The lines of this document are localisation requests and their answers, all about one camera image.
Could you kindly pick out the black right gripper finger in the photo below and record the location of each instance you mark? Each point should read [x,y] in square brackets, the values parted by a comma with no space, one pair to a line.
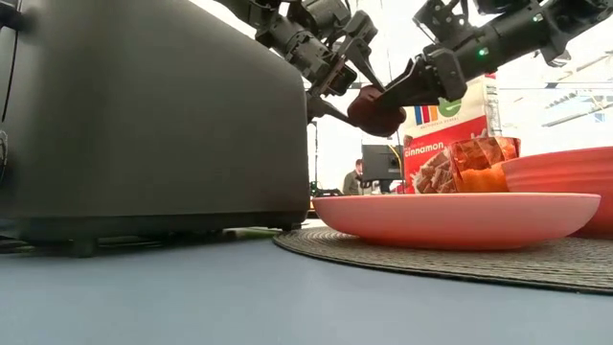
[414,69]
[412,96]

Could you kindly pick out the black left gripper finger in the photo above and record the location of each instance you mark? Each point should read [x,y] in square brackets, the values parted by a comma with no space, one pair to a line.
[318,106]
[359,57]

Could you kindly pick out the Life cinnamon cereal box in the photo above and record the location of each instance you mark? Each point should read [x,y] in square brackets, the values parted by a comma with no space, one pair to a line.
[431,139]

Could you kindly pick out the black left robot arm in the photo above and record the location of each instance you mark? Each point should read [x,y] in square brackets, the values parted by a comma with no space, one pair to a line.
[244,7]

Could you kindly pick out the black background monitor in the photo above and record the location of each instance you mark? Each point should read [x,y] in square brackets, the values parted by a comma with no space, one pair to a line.
[380,163]

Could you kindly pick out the orange faceted plastic cup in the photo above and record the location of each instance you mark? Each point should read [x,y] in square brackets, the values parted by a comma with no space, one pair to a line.
[479,165]

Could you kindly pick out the pink plate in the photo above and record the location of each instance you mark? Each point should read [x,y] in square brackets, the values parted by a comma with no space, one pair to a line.
[455,220]

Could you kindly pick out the red-orange bowl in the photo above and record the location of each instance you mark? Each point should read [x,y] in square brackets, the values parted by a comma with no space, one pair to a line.
[565,172]

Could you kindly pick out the woven grey placemat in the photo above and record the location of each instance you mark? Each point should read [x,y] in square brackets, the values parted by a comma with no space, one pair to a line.
[431,268]

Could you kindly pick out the black toaster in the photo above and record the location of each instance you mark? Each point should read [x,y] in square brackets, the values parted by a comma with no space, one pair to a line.
[143,120]

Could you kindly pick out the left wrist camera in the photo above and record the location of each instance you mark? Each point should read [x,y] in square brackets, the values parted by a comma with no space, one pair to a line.
[342,81]

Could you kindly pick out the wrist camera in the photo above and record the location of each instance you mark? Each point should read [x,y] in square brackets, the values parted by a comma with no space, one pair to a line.
[342,81]
[440,19]

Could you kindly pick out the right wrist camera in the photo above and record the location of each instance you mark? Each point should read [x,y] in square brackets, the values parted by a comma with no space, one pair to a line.
[440,19]

